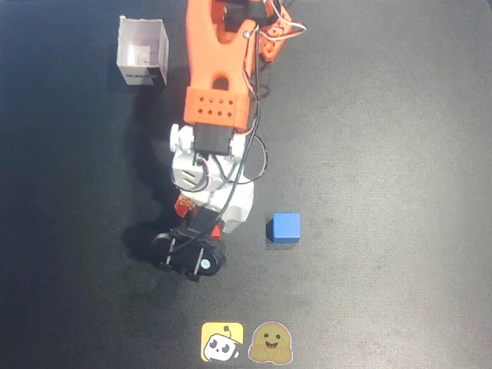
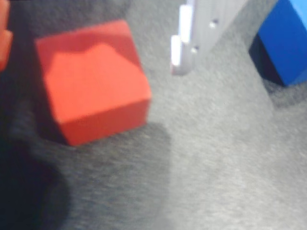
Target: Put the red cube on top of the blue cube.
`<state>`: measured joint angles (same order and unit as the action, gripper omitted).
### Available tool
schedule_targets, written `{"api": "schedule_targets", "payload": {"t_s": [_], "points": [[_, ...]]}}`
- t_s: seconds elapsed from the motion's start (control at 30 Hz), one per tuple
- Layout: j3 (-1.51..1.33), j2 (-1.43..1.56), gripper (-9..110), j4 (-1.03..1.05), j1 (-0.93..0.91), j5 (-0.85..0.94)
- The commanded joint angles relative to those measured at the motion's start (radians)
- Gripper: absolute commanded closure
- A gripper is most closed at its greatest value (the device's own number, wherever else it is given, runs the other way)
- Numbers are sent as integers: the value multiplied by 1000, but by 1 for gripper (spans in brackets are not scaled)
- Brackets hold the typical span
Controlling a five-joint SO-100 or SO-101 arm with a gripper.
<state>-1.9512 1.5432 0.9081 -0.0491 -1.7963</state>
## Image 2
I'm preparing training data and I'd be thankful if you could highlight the blue cube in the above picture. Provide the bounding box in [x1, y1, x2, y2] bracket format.
[248, 0, 307, 87]

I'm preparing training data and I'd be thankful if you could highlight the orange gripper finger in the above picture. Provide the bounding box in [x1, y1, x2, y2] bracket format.
[0, 0, 13, 72]

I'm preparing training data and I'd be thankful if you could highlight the red cube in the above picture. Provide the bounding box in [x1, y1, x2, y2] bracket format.
[35, 19, 153, 147]

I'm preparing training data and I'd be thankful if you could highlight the dark grey felt mat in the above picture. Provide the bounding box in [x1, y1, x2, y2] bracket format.
[0, 0, 307, 230]

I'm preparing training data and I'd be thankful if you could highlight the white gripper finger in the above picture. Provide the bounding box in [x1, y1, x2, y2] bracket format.
[170, 0, 248, 76]

